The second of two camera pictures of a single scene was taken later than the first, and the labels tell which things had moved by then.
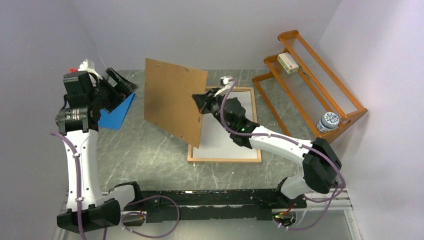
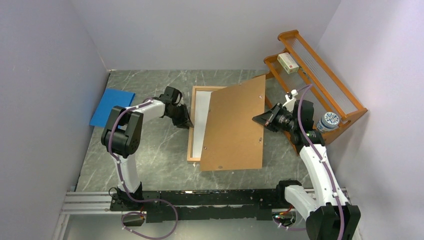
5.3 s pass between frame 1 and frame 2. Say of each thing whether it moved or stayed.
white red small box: stayed
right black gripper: moved
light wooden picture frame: moved
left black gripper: moved
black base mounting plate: stayed
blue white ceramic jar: stayed
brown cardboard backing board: moved
